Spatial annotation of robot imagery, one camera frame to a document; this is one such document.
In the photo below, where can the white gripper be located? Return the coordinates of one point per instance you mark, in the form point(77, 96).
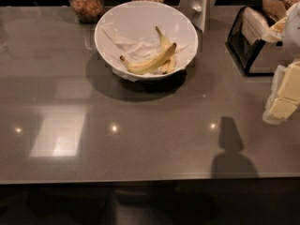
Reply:
point(292, 35)

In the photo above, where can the yellow banana front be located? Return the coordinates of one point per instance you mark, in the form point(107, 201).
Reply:
point(149, 65)

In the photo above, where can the yellow banana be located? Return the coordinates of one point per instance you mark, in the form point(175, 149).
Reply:
point(169, 66)
point(149, 65)

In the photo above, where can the yellow banana behind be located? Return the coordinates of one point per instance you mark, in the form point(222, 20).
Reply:
point(169, 66)

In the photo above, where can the white ceramic bowl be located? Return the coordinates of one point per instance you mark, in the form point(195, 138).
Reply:
point(137, 20)

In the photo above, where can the brown paper bag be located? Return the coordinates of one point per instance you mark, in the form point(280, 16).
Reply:
point(275, 9)

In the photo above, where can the white angular stand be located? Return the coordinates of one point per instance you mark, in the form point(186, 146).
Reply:
point(197, 11)

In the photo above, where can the white paper napkin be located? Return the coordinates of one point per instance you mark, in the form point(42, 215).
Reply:
point(135, 51)

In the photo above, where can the glass jar with nuts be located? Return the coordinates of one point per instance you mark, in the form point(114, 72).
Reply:
point(88, 11)

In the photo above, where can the black wire napkin holder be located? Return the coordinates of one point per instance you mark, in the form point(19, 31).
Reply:
point(244, 41)

